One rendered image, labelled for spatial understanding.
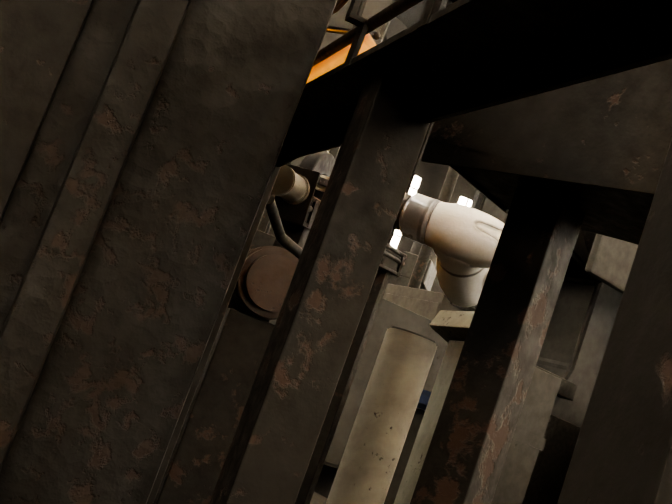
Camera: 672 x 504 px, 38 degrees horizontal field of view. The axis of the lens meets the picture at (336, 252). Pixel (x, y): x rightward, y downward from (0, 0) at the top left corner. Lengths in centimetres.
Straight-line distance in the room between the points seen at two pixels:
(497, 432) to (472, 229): 85
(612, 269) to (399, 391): 292
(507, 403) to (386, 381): 114
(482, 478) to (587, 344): 432
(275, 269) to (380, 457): 62
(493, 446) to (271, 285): 75
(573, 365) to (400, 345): 319
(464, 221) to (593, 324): 355
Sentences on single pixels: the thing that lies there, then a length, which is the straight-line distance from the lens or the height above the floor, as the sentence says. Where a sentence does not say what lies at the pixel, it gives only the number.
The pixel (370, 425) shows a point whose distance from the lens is 216.
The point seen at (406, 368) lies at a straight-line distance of 217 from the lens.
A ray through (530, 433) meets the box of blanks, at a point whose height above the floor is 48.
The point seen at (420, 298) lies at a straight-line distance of 552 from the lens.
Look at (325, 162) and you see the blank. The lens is 197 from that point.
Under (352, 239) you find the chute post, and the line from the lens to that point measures 89.
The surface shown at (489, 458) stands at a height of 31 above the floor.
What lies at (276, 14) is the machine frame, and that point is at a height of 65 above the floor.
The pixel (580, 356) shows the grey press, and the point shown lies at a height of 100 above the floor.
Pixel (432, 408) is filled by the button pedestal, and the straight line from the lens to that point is 232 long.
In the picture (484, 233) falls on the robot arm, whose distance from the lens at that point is 184.
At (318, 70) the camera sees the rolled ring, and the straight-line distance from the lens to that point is 135.
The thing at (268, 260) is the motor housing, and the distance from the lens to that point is 169.
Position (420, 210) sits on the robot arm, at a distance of 188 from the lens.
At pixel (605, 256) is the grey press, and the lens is 492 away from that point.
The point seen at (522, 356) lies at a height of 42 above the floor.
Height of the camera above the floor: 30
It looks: 9 degrees up
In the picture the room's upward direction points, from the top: 20 degrees clockwise
